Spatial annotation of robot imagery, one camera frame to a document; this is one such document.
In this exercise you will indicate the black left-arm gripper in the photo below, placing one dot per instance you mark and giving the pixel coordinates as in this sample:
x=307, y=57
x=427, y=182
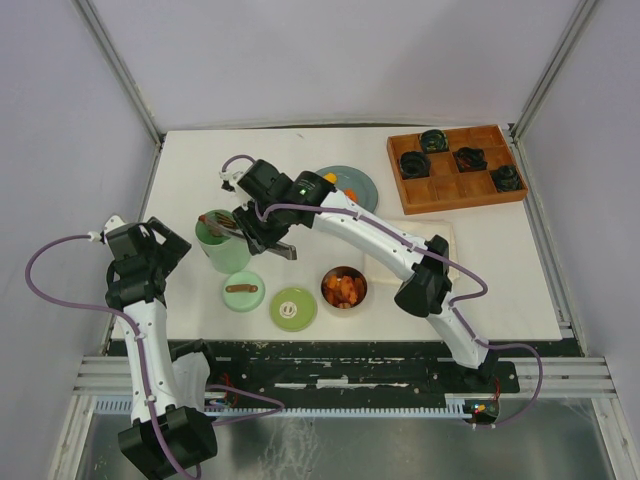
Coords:
x=172, y=249

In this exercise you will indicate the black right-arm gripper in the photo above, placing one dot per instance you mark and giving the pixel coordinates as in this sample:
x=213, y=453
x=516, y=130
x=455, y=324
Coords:
x=252, y=237

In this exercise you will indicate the steel serving tongs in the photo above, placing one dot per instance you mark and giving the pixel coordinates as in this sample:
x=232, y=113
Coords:
x=286, y=251

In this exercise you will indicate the mint green cup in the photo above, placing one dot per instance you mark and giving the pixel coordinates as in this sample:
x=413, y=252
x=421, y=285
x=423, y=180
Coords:
x=227, y=255

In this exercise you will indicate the lime green round lid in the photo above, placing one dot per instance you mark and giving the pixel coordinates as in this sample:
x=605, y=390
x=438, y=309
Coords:
x=293, y=309

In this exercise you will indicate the orange fried nugget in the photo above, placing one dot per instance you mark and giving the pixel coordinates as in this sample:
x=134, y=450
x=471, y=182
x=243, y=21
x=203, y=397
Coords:
x=334, y=285

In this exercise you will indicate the beige steel lunch bowl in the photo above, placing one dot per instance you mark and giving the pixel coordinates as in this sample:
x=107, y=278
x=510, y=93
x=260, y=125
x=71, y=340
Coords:
x=341, y=271

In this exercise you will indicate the salmon slice pieces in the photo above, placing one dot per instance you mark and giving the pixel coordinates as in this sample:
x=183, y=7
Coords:
x=351, y=194

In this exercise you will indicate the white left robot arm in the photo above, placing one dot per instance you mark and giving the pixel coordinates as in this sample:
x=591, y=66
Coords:
x=170, y=432

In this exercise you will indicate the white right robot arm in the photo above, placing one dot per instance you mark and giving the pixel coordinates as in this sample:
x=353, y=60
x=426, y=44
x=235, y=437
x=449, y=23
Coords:
x=271, y=203

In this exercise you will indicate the blue-grey ceramic plate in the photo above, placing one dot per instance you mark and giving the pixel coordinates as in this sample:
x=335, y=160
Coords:
x=352, y=178

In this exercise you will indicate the dark rolled item left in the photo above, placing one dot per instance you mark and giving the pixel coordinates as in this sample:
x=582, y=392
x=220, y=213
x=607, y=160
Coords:
x=414, y=165

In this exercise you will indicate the dark rolled item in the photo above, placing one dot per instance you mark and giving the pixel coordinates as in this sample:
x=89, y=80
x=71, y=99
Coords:
x=414, y=165
x=506, y=179
x=469, y=159
x=433, y=141

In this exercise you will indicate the dark rolled item far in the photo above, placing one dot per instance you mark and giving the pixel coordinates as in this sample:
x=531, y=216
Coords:
x=433, y=141

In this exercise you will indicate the dark rolled item middle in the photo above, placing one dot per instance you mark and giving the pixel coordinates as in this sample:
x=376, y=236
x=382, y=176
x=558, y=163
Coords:
x=469, y=159

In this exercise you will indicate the wooden compartment tray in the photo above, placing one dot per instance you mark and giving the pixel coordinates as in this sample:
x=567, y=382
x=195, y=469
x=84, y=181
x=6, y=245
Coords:
x=446, y=188

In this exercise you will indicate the dark rolled item right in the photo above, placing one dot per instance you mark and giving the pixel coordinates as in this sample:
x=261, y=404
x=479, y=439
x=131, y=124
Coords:
x=506, y=179

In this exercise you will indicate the mint lid with brown handle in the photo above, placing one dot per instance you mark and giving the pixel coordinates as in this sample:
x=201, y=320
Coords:
x=243, y=291

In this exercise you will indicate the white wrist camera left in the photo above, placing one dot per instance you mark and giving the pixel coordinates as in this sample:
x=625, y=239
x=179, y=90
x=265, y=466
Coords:
x=112, y=223

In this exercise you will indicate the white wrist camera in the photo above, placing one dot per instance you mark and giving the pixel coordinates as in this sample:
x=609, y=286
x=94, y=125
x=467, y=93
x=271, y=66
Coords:
x=112, y=223
x=230, y=179

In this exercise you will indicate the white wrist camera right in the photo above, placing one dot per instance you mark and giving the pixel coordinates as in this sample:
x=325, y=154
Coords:
x=230, y=179

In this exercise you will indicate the aluminium frame post left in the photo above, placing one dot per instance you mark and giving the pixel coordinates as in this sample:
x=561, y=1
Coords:
x=100, y=35

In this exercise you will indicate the aluminium frame post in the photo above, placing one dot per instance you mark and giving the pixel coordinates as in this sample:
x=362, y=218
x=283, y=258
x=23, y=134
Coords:
x=570, y=37
x=100, y=35

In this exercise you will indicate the white cable duct strip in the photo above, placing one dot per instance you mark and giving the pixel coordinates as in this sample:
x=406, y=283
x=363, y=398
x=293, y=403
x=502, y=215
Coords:
x=451, y=409

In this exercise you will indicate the aluminium frame post right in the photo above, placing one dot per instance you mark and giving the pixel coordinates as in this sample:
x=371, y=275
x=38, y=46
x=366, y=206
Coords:
x=570, y=37

